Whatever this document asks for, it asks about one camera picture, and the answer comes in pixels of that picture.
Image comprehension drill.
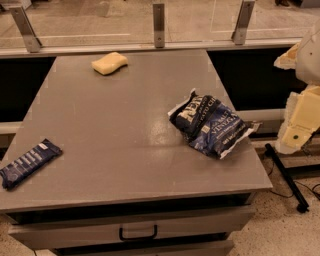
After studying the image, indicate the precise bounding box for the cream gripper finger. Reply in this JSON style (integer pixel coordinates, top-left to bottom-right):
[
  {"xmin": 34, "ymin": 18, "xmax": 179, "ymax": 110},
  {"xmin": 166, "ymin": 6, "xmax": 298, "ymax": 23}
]
[
  {"xmin": 274, "ymin": 43, "xmax": 299, "ymax": 70},
  {"xmin": 275, "ymin": 85, "xmax": 320, "ymax": 154}
]

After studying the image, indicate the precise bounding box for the blue chip bag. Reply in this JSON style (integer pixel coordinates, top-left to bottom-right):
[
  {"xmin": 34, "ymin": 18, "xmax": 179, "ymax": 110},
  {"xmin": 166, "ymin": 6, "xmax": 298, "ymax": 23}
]
[{"xmin": 168, "ymin": 89, "xmax": 253, "ymax": 159}]

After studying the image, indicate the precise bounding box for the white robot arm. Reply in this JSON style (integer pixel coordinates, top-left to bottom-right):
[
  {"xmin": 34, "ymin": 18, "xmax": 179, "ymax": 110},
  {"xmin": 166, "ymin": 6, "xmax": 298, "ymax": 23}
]
[{"xmin": 274, "ymin": 20, "xmax": 320, "ymax": 154}]

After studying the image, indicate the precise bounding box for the yellow sponge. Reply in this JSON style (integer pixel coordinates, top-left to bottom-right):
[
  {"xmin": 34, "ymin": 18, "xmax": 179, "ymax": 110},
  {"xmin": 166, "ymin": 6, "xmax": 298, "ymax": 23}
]
[{"xmin": 91, "ymin": 52, "xmax": 128, "ymax": 75}]

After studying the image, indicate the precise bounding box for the black stand leg bar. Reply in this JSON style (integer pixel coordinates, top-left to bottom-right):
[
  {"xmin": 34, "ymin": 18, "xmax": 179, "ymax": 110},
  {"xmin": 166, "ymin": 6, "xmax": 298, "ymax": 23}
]
[{"xmin": 265, "ymin": 143, "xmax": 309, "ymax": 213}]

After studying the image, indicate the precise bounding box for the dark blue snack bar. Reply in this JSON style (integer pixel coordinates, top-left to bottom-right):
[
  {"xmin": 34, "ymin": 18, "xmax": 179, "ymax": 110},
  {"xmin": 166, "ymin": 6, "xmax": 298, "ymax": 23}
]
[{"xmin": 0, "ymin": 139, "xmax": 62, "ymax": 190}]

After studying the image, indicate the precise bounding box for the black floor cable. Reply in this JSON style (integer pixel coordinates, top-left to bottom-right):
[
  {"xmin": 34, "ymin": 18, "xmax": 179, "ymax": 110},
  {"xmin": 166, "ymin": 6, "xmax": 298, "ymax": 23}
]
[{"xmin": 266, "ymin": 159, "xmax": 320, "ymax": 202}]

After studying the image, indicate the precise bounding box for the black drawer handle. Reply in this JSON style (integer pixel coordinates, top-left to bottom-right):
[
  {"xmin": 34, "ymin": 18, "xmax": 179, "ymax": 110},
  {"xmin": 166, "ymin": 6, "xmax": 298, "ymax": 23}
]
[{"xmin": 118, "ymin": 225, "xmax": 158, "ymax": 242}]

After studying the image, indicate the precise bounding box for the left metal railing bracket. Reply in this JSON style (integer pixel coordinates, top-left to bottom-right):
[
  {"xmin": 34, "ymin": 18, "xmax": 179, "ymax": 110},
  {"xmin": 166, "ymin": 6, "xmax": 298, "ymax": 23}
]
[{"xmin": 10, "ymin": 6, "xmax": 42, "ymax": 53}]

